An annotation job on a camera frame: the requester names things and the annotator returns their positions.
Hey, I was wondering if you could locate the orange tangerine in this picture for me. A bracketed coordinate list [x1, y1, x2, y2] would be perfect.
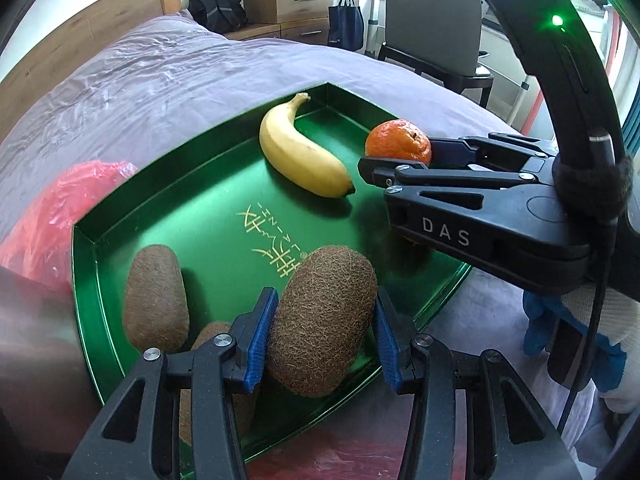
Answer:
[365, 119, 432, 167]

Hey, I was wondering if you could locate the black backpack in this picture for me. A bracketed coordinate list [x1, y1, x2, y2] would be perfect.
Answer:
[187, 0, 248, 35]

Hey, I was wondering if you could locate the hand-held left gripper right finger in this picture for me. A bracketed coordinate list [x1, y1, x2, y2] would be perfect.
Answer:
[372, 287, 583, 480]

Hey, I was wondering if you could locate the black cable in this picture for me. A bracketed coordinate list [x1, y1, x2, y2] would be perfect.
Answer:
[556, 130, 618, 433]

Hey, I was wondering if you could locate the pink plastic sheet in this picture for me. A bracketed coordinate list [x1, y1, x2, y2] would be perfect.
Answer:
[0, 160, 416, 480]

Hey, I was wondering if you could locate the person's right hand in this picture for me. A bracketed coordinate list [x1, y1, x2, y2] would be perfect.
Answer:
[522, 284, 640, 409]

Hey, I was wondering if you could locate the wooden headboard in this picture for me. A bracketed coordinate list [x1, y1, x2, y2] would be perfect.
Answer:
[0, 0, 181, 128]

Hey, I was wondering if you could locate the brown kiwi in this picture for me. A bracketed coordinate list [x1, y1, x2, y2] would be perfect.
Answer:
[179, 321, 258, 448]
[122, 245, 191, 353]
[266, 246, 378, 398]

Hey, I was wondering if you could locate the wooden dresser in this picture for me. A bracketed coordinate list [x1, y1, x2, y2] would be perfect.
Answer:
[241, 0, 336, 49]

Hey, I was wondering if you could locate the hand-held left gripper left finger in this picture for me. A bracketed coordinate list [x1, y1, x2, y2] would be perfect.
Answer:
[60, 287, 280, 480]

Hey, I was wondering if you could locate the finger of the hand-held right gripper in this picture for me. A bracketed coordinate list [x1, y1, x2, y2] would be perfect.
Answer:
[357, 155, 533, 191]
[430, 132, 559, 174]

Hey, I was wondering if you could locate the grey office chair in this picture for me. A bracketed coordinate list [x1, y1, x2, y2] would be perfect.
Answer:
[377, 0, 496, 109]

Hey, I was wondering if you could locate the bed with purple sheet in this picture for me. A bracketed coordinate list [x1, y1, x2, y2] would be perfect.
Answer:
[0, 15, 640, 480]

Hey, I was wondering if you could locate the green tray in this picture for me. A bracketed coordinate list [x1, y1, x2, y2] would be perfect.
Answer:
[71, 81, 473, 463]

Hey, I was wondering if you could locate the dark blue tote bag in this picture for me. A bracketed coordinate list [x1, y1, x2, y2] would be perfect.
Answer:
[328, 0, 364, 52]

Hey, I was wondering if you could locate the yellow banana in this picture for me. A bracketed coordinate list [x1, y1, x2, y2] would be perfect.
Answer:
[259, 92, 357, 199]

